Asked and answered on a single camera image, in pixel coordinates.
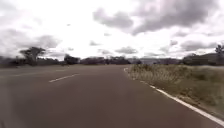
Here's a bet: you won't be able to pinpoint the grey asphalt road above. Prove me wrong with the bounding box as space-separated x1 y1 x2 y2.
0 64 224 128

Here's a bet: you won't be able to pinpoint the white dashed centre line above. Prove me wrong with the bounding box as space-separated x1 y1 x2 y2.
48 73 80 84

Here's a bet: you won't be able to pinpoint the dry grass verge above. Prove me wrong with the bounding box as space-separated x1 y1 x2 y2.
127 63 224 119

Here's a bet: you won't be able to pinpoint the row of trees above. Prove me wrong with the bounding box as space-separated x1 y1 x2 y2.
0 46 143 69

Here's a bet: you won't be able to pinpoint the white edge line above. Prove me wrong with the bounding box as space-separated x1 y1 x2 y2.
123 67 224 127

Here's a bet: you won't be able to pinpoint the distant hills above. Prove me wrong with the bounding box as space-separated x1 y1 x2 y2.
129 52 224 66

